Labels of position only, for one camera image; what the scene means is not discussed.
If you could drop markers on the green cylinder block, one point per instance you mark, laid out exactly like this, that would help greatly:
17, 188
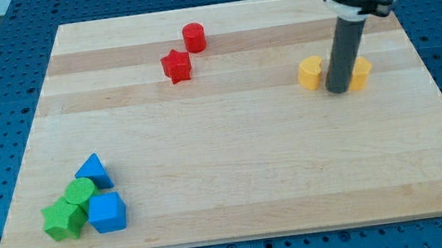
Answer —
79, 192

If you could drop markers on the yellow heart block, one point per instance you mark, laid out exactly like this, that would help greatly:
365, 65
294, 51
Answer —
310, 72

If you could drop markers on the blue cube block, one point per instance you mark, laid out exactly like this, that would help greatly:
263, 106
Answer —
107, 212

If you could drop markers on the red cylinder block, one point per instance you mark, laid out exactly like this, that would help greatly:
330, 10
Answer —
194, 37

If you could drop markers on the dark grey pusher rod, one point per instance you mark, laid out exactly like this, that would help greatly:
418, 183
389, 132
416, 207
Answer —
346, 41

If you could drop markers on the light wooden board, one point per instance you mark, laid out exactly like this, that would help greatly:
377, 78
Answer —
241, 150

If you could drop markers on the red star block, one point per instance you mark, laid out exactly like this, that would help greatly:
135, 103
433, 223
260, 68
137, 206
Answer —
177, 66

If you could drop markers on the yellow hexagon block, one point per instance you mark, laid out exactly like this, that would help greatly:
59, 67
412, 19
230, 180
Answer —
360, 73

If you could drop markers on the blue triangle block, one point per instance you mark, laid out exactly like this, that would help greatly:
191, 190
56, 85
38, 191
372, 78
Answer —
95, 171

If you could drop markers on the green star block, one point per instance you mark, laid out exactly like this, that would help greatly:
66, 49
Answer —
63, 220

